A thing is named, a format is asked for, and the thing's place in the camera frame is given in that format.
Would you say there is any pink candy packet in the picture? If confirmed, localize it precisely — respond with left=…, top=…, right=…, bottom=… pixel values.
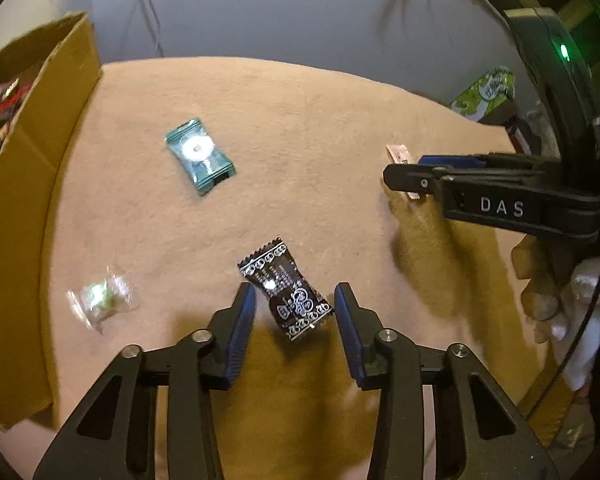
left=386, top=144, right=420, bottom=202

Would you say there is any clear green candy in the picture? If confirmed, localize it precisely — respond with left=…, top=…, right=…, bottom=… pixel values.
left=66, top=273, right=135, bottom=334

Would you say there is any black white candy wrapper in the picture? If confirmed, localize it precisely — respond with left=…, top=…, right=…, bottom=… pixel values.
left=237, top=237, right=334, bottom=341

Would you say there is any teal candy packet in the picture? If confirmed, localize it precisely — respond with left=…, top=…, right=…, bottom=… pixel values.
left=164, top=118, right=236, bottom=196

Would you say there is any gloved right hand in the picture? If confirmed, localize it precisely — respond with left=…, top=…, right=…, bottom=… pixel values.
left=510, top=235, right=600, bottom=391

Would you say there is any green patterned tissue box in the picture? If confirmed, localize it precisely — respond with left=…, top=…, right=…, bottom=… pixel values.
left=449, top=66, right=515, bottom=122

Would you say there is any beige table cloth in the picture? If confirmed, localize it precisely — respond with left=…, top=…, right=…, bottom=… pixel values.
left=0, top=55, right=596, bottom=480

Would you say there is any open cardboard box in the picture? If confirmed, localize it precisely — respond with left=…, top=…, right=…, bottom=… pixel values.
left=0, top=12, right=102, bottom=429

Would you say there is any thin wall cable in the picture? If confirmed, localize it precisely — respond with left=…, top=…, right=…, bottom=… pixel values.
left=124, top=0, right=167, bottom=59

